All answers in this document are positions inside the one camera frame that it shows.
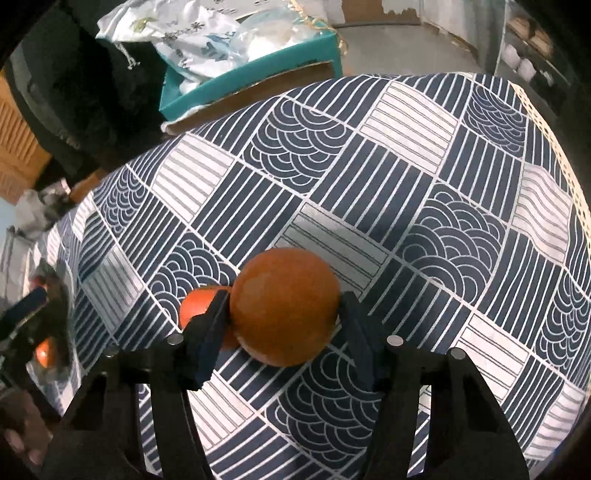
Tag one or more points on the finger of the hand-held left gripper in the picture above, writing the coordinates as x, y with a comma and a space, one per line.
23, 309

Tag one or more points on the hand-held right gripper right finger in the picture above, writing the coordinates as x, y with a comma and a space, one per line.
364, 337

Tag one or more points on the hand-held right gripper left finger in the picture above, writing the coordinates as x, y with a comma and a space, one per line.
210, 341

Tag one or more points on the small orange tomato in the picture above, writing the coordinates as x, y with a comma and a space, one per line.
198, 307

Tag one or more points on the large orange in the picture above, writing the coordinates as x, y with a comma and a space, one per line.
286, 304

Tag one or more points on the person's left hand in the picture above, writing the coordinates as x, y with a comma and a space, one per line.
21, 438

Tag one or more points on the crumpled grey cloth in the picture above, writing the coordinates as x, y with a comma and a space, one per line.
44, 207

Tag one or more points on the navy white patterned tablecloth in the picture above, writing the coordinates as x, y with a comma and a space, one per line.
369, 207

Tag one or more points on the wooden slatted cabinet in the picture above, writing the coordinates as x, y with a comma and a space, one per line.
16, 138

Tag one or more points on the dark hanging clothing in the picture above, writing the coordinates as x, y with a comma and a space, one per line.
78, 92

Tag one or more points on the teal cardboard box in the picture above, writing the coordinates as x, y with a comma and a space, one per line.
258, 78

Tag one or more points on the white printed plastic bag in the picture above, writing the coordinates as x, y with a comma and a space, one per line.
184, 32

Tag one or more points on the white cup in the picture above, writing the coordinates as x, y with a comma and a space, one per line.
510, 53
526, 68

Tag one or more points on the clear plastic bag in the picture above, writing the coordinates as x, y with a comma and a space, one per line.
281, 32

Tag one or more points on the dark shelf rack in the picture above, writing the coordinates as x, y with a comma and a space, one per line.
535, 27

